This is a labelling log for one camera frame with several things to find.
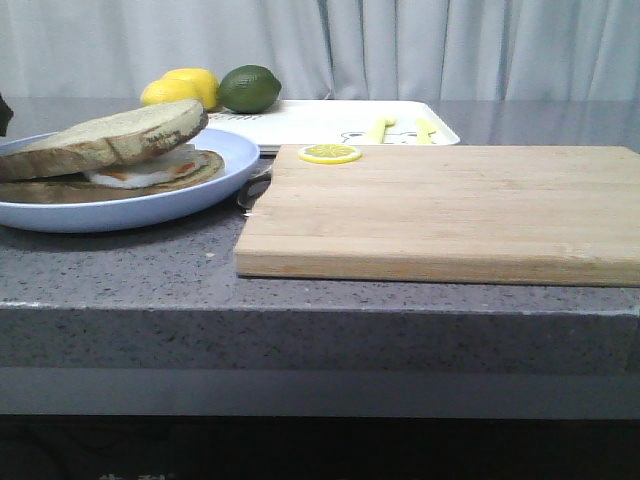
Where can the light blue round plate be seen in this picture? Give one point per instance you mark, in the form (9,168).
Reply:
(240,155)

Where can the fried egg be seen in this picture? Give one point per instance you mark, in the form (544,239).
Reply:
(180,162)

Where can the bread slice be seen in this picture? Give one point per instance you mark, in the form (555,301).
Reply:
(75,188)
(125,138)

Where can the white rectangular tray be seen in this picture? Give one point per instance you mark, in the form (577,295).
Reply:
(330,121)

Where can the yellow lemon slice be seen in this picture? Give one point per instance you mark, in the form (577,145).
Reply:
(329,153)

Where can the yellow plastic fork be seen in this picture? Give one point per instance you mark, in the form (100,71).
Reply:
(376,134)

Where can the green lime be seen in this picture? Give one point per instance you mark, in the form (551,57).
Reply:
(249,89)

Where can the rear yellow lemon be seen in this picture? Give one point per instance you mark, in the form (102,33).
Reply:
(196,83)

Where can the front yellow lemon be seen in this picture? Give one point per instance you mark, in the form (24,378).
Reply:
(166,90)

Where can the wooden cutting board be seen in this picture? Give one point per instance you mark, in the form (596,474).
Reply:
(556,215)

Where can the white curtain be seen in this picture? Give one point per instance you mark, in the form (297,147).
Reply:
(409,50)

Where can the metal cutting board handle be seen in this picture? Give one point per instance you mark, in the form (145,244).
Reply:
(252,190)

